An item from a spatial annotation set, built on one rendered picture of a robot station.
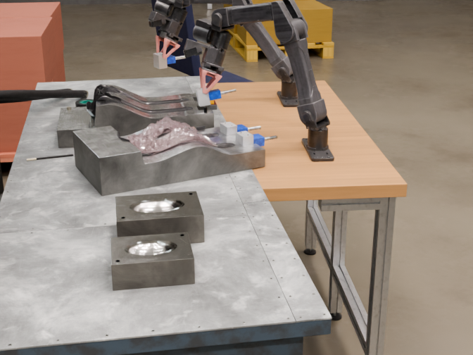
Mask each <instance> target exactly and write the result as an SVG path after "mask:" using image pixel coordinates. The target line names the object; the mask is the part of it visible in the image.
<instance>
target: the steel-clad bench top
mask: <svg viewBox="0 0 473 355"><path fill-rule="evenodd" d="M99 85H115V86H119V87H122V88H123V89H126V90H128V91H130V92H133V93H135V94H138V95H140V96H145V97H155V96H169V95H178V94H191V93H196V89H200V88H201V82H200V76H188V77H155V78H138V79H121V80H87V81H70V82H38V83H37V87H36V90H55V89H67V88H71V89H72V90H87V91H88V92H89V96H88V97H86V98H50V99H39V100H33V101H32V103H31V105H30V109H29V112H28V115H27V118H26V121H25V125H24V128H23V132H22V134H21V137H20V141H19V144H18V148H17V150H16V153H15V157H14V159H13V163H12V166H11V170H10V173H9V175H8V179H7V182H6V186H5V189H4V193H3V195H2V198H1V202H0V351H6V350H14V349H29V348H36V347H50V346H58V345H66V344H80V343H88V342H102V341H109V340H123V339H132V338H139V337H153V336H161V335H175V334H182V333H190V332H205V331H212V330H226V329H234V328H248V327H256V326H264V325H278V324H285V323H300V322H308V321H315V320H329V319H332V317H331V315H330V313H329V311H328V310H327V307H326V306H325V304H324V302H323V300H322V298H321V296H320V294H319V293H318V291H317V289H316V287H315V285H314V284H313V282H312V280H311V278H310V276H309V274H308V272H307V270H306V269H305V266H304V265H303V263H302V261H301V259H300V258H299V256H298V254H297V252H296V250H295V249H294V246H293V244H292V243H291V240H290V239H289V237H288V235H287V233H286V231H285V230H284V228H283V226H282V224H281V223H280V221H279V219H278V217H277V214H276V213H275V211H274V209H273V207H272V205H271V204H270V202H269V200H268V198H267V197H266V195H265V193H264V191H263V188H262V187H261V186H260V183H259V181H258V179H257V178H256V176H255V174H254V172H253V170H252V169H249V170H242V171H238V172H233V173H226V174H222V175H215V176H210V177H203V178H199V179H195V180H188V181H184V182H176V183H172V184H168V185H161V186H157V187H150V188H145V189H138V190H134V191H129V192H122V193H118V194H111V195H106V196H101V195H100V194H99V193H98V191H97V190H96V189H95V188H94V187H93V186H92V184H91V183H90V182H89V181H88V180H87V179H86V177H85V176H83V174H82V173H81V172H80V171H79V170H78V169H77V167H76V166H75V152H74V147H68V148H58V136H57V127H58V119H59V115H60V110H61V108H67V106H71V107H75V102H76V101H78V100H81V99H94V89H96V86H99ZM67 154H73V156H66V157H59V158H46V159H39V160H33V161H27V158H40V157H47V156H60V155H67ZM193 191H196V192H197V194H198V199H199V201H200V204H201V208H202V210H203V214H204V234H205V242H202V243H192V244H191V248H192V251H193V255H194V266H195V284H190V285H174V286H166V287H150V288H141V289H125V290H117V291H113V283H112V272H111V237H118V236H117V225H116V212H115V197H118V196H129V195H140V194H161V193H172V192H193Z"/></svg>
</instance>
